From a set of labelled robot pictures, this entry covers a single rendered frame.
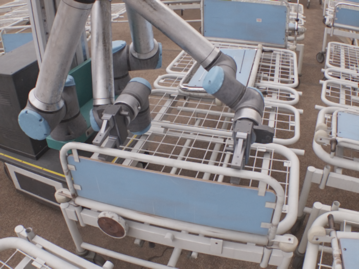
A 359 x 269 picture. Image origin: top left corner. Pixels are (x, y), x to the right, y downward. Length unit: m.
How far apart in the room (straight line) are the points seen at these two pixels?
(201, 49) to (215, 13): 1.67
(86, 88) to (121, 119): 0.76
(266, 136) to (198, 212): 0.32
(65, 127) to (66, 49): 0.48
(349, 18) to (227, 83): 3.04
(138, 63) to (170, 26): 0.67
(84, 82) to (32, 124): 0.56
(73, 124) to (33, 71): 0.41
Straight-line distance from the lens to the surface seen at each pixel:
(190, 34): 1.15
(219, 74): 1.05
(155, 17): 1.15
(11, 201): 2.20
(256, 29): 2.80
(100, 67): 1.28
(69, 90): 1.46
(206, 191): 0.98
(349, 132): 1.58
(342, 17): 3.97
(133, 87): 1.18
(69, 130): 1.52
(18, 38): 3.16
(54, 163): 1.82
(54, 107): 1.29
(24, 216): 2.06
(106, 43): 1.29
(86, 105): 1.80
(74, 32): 1.12
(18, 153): 1.99
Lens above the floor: 1.36
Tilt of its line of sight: 33 degrees down
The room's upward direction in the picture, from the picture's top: 2 degrees counter-clockwise
